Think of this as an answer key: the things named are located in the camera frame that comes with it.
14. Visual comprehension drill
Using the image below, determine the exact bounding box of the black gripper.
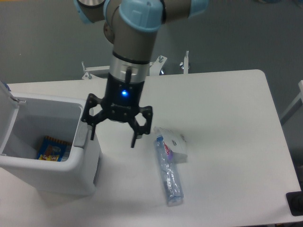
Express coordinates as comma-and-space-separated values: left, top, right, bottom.
81, 72, 153, 149

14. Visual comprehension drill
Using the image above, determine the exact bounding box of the white plastic trash can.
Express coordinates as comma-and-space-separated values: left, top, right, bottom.
0, 85, 101, 195

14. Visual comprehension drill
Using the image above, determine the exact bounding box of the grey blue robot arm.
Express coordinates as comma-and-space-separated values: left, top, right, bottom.
74, 0, 209, 141

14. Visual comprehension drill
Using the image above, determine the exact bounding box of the white tissue packet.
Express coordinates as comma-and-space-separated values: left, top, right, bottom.
158, 127, 187, 164

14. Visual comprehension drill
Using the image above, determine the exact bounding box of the colourful snack packet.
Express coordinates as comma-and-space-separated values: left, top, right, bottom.
36, 136, 72, 162

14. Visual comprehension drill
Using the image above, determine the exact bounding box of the clear plastic water bottle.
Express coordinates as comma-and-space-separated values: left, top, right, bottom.
153, 127, 184, 207

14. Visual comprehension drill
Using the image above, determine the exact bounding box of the black table clamp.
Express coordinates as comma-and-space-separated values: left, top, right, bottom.
286, 191, 303, 217

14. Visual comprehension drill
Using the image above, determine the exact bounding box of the white pedestal base frame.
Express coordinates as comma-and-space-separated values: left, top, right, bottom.
81, 50, 191, 80

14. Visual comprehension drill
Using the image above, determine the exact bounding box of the white frame at right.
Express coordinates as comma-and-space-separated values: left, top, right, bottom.
280, 80, 303, 125

